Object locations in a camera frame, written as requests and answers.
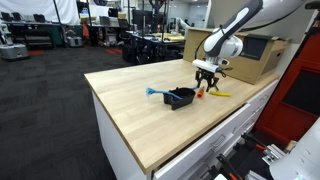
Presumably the white plastic cover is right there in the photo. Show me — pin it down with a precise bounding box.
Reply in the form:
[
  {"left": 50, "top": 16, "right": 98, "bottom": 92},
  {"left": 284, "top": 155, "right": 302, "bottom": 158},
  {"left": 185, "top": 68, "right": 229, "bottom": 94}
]
[{"left": 269, "top": 118, "right": 320, "bottom": 180}]

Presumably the silver canister vacuum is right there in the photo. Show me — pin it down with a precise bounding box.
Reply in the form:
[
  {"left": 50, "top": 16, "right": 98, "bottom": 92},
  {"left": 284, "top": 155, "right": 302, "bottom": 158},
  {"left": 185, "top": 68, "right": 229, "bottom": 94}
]
[{"left": 65, "top": 29, "right": 84, "bottom": 48}]

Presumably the blue plastic brush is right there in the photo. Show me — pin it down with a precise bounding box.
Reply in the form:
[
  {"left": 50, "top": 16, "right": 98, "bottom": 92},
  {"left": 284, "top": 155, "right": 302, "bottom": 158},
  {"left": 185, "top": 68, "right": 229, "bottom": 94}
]
[{"left": 145, "top": 84, "right": 200, "bottom": 101}]

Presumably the black tripod pole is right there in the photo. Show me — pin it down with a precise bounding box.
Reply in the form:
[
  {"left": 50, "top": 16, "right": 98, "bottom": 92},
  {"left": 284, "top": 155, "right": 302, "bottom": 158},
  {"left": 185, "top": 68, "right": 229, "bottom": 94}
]
[{"left": 52, "top": 0, "right": 68, "bottom": 48}]

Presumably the grey round floor machine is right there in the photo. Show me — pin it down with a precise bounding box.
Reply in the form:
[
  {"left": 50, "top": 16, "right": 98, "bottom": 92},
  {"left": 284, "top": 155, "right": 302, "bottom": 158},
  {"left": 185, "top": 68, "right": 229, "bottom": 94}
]
[{"left": 0, "top": 43, "right": 30, "bottom": 62}]

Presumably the dark office desk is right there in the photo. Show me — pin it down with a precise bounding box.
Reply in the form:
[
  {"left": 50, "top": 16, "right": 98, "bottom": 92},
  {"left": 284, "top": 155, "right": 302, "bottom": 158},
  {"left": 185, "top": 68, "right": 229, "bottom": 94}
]
[{"left": 1, "top": 20, "right": 64, "bottom": 51}]

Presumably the black equipment cart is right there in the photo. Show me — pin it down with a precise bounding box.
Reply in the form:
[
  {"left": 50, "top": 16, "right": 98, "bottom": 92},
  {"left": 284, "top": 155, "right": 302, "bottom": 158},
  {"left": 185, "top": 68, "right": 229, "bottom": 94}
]
[{"left": 120, "top": 29, "right": 185, "bottom": 66}]

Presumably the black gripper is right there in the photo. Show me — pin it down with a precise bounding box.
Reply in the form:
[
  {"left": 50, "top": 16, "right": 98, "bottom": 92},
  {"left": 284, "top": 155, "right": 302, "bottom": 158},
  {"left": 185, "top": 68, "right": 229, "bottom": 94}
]
[{"left": 194, "top": 68, "right": 221, "bottom": 93}]

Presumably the silver metal bracket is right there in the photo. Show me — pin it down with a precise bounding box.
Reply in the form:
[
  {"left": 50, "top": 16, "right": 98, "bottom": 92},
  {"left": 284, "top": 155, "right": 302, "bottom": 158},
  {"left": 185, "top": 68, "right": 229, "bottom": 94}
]
[{"left": 261, "top": 143, "right": 287, "bottom": 167}]

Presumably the black plastic container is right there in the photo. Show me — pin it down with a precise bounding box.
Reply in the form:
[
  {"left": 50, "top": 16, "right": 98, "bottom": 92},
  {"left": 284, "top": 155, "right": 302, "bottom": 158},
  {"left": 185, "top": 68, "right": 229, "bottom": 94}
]
[{"left": 162, "top": 87, "right": 197, "bottom": 111}]

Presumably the white curtain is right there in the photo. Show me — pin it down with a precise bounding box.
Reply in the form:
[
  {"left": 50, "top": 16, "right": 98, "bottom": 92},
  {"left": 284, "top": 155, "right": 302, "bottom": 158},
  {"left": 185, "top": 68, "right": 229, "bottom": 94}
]
[{"left": 0, "top": 0, "right": 81, "bottom": 27}]

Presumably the white drawer cabinet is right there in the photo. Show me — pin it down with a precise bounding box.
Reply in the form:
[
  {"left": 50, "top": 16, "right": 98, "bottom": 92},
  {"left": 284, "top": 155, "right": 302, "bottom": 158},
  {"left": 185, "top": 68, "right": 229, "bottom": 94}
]
[{"left": 91, "top": 79, "right": 279, "bottom": 180}]

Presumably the orange handled screwdriver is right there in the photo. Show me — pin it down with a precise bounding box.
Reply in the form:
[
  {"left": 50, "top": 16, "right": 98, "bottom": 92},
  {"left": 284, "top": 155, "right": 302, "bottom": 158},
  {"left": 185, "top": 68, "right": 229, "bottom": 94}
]
[{"left": 196, "top": 85, "right": 206, "bottom": 99}]

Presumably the black orange bar clamp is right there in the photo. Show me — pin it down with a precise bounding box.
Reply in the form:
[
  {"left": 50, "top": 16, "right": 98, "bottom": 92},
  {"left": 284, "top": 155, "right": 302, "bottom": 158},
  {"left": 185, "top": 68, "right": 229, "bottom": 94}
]
[
  {"left": 215, "top": 153, "right": 244, "bottom": 180},
  {"left": 240, "top": 132, "right": 268, "bottom": 153}
]

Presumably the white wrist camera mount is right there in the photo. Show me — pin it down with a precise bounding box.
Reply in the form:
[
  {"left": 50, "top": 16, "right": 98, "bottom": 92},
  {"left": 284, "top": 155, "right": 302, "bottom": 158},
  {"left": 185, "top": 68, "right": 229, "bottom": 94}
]
[{"left": 192, "top": 58, "right": 222, "bottom": 74}]

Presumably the large cardboard box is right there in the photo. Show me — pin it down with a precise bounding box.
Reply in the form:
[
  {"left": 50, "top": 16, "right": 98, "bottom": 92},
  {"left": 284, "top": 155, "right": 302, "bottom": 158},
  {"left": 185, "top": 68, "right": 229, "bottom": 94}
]
[{"left": 182, "top": 27, "right": 290, "bottom": 86}]

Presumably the small wooden block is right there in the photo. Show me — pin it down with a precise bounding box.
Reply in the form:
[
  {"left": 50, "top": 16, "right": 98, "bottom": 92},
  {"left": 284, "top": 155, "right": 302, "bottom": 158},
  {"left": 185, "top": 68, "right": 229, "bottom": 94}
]
[{"left": 283, "top": 139, "right": 298, "bottom": 154}]

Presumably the black computer monitor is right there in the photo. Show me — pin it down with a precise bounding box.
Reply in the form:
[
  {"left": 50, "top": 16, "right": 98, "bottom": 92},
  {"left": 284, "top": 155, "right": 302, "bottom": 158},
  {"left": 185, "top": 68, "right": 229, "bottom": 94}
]
[{"left": 131, "top": 9, "right": 155, "bottom": 26}]

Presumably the red floor mat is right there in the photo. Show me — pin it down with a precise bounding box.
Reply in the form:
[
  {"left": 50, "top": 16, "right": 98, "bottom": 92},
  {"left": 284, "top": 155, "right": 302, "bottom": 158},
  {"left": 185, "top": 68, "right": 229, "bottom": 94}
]
[
  {"left": 105, "top": 48, "right": 124, "bottom": 56},
  {"left": 28, "top": 49, "right": 46, "bottom": 57}
]

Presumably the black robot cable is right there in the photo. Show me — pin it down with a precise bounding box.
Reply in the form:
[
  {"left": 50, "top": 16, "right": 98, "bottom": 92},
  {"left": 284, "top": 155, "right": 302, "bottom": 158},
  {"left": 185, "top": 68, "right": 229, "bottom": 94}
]
[{"left": 194, "top": 25, "right": 228, "bottom": 61}]

